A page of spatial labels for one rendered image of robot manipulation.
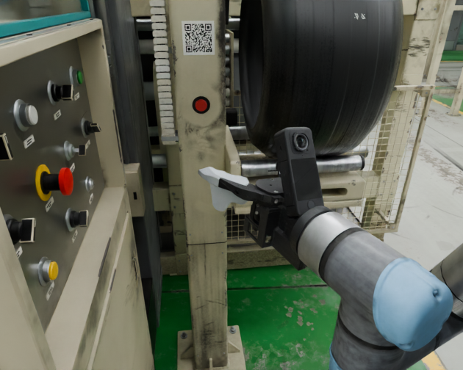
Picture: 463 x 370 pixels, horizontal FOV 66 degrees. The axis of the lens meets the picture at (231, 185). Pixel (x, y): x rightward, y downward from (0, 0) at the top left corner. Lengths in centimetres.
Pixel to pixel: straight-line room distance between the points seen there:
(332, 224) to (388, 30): 51
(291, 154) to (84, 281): 39
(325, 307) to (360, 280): 148
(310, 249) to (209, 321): 99
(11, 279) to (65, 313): 24
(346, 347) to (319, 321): 135
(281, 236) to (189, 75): 55
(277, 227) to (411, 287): 20
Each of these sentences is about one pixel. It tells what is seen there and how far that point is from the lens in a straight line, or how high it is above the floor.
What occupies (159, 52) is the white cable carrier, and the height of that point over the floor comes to 119.
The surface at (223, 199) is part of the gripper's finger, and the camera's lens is 53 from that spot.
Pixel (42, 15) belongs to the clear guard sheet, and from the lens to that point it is 59.
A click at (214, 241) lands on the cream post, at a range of 114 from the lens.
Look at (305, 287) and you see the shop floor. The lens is 193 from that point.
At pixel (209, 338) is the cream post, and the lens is 144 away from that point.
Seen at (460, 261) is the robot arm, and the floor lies 105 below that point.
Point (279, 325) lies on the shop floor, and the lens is 174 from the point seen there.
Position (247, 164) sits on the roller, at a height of 92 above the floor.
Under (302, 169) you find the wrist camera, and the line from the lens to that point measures 46.
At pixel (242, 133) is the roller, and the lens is 120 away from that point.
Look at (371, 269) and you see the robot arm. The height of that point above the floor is 107.
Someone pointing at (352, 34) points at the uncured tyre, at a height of 124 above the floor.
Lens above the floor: 131
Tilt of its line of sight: 28 degrees down
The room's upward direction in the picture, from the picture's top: straight up
